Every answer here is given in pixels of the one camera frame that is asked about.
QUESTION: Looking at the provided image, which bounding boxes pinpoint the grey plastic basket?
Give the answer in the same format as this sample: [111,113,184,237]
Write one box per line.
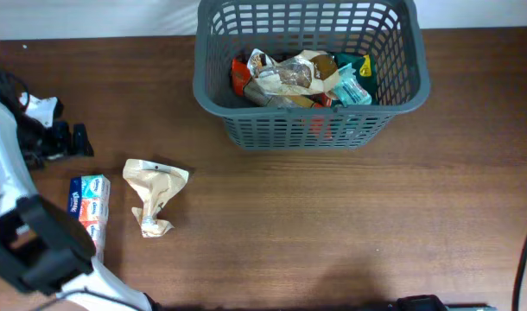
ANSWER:
[193,0,430,150]

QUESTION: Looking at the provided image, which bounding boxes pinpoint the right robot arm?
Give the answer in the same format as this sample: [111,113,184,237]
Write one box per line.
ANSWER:
[392,295,498,311]

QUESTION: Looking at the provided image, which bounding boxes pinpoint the green Nescafe coffee bag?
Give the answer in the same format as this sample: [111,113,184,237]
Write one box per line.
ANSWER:
[333,53,378,105]

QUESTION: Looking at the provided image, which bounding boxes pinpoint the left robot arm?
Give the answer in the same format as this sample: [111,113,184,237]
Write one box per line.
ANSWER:
[0,69,161,310]

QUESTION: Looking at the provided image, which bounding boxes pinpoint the orange spaghetti pasta packet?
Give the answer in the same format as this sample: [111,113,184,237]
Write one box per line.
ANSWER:
[231,59,333,109]

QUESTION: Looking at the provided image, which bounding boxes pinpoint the beige paper bag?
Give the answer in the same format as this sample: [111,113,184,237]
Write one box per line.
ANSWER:
[123,159,190,238]

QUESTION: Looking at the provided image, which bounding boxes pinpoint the Kleenex tissue multipack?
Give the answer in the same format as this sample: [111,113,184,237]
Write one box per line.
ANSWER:
[67,175,111,263]

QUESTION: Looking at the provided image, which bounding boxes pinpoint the small light green packet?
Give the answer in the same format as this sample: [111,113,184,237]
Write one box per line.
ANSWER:
[332,64,371,107]

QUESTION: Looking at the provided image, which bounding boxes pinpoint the beige brown snack bag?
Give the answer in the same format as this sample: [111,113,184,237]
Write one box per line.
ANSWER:
[247,49,340,96]

